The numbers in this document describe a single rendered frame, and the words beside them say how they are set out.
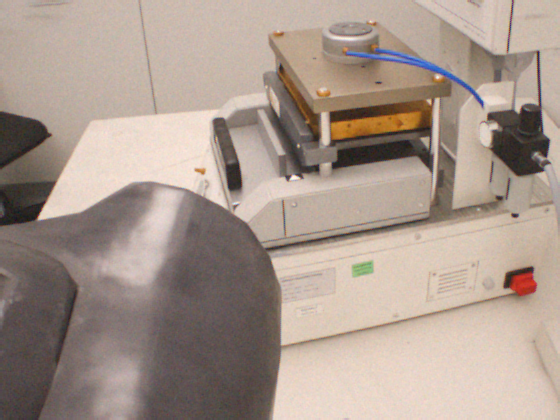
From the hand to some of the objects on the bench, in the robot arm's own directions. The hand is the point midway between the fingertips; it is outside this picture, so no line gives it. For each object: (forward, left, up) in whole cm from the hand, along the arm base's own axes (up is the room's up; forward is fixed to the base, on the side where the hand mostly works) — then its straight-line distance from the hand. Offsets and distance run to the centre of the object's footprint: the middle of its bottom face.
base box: (+24, +97, -33) cm, 105 cm away
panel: (-4, +95, -31) cm, 100 cm away
